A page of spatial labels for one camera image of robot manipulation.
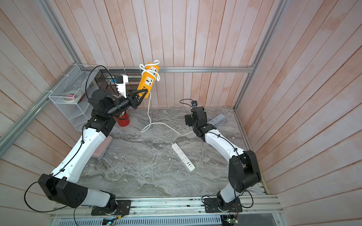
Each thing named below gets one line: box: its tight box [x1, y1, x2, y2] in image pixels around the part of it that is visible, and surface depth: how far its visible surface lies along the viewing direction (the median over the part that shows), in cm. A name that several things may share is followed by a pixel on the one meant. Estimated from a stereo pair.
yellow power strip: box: [137, 64, 160, 99], surface depth 62 cm
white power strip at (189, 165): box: [171, 143, 196, 172], surface depth 92 cm
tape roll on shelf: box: [62, 90, 82, 103], surface depth 75 cm
